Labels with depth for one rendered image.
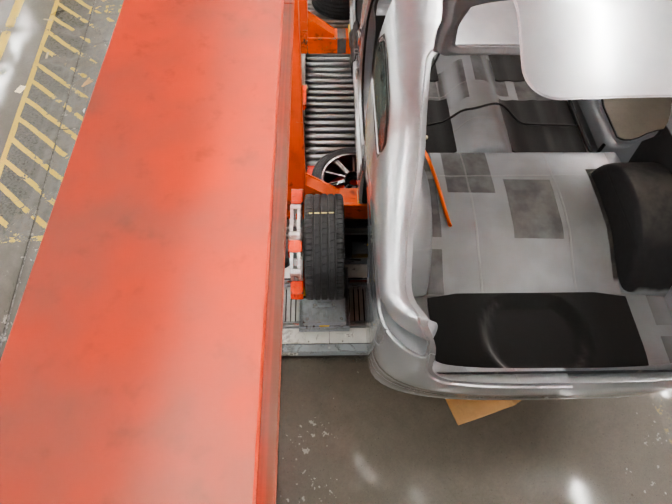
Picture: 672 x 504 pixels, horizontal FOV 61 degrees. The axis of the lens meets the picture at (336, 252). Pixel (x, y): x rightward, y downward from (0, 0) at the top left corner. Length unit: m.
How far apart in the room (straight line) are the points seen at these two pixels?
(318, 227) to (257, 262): 2.62
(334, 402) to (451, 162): 1.79
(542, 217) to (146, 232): 3.20
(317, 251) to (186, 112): 2.48
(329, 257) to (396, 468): 1.46
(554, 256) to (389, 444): 1.58
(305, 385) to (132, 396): 3.48
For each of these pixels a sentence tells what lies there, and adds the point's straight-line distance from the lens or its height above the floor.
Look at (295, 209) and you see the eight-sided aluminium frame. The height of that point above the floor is 1.12.
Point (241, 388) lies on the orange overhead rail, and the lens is 0.55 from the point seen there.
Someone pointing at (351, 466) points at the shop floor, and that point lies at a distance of 3.86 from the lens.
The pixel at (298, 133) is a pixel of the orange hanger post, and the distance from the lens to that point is 3.48.
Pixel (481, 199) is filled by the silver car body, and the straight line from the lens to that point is 3.66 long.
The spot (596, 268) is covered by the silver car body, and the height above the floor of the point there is 0.94.
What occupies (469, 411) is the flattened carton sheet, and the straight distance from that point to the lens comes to 4.07.
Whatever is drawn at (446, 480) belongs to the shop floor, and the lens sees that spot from 3.91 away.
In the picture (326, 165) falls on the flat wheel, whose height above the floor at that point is 0.50.
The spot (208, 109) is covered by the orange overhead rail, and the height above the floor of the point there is 3.22.
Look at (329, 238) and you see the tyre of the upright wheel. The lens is 3.22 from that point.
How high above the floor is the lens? 3.73
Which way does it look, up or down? 55 degrees down
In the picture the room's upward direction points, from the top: 2 degrees clockwise
